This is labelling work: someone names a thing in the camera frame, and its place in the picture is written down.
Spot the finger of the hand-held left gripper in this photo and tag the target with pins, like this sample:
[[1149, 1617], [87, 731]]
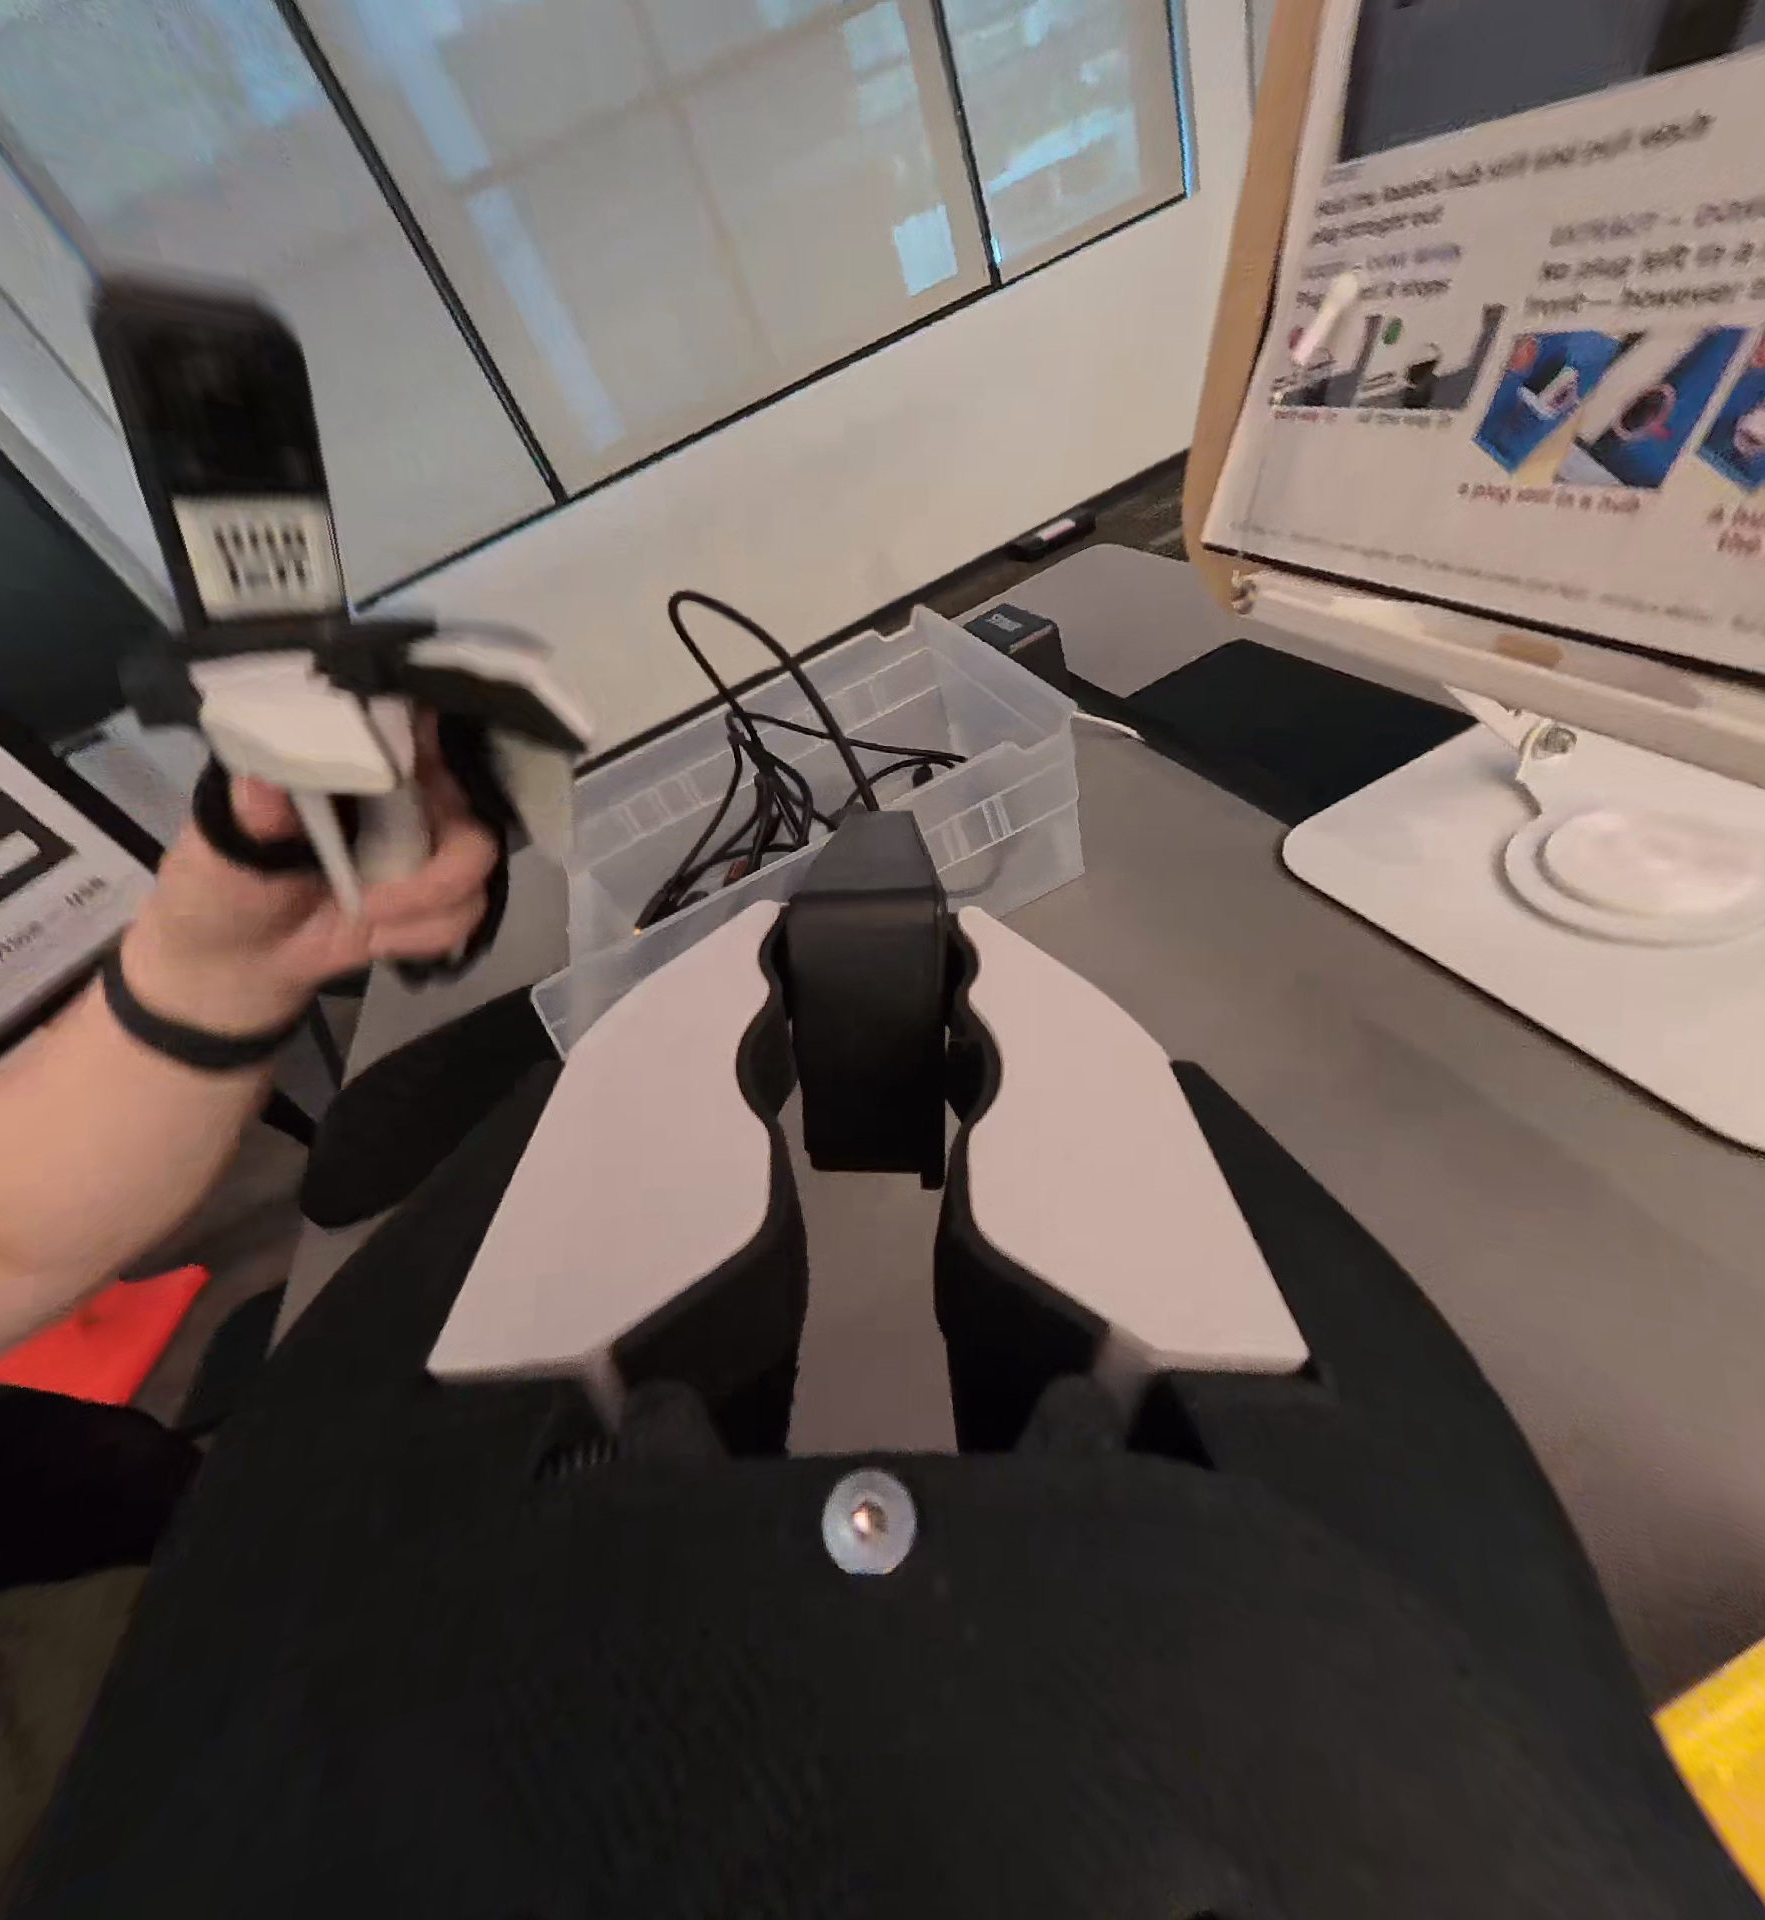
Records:
[[493, 720], [297, 752]]

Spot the instruction poster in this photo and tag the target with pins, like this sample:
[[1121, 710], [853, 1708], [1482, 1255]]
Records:
[[1602, 272]]

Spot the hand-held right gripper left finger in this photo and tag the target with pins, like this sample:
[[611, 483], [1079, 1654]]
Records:
[[613, 1202]]

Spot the clear plastic bin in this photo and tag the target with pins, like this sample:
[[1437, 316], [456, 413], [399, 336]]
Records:
[[973, 782]]

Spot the black framed sign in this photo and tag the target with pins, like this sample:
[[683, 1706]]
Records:
[[13, 872]]

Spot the instruction sheet on stand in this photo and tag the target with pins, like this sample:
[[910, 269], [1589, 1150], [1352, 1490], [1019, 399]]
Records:
[[1242, 272]]

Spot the black usb hub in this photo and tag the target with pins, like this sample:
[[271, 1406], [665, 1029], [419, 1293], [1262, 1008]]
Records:
[[876, 992]]

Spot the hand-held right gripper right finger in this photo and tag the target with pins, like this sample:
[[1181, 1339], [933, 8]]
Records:
[[1123, 1202]]

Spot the small black device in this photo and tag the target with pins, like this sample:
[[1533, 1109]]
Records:
[[1009, 638]]

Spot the person's left forearm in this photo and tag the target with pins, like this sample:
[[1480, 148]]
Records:
[[57, 1186]]

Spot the large glass window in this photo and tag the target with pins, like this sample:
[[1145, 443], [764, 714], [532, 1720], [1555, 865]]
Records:
[[674, 210]]

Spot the white stand base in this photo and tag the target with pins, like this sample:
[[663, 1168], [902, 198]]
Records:
[[1634, 960]]

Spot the small black floor box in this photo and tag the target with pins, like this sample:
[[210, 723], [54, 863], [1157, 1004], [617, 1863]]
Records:
[[1051, 537]]

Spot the person's left hand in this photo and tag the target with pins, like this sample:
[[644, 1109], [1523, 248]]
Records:
[[297, 917]]

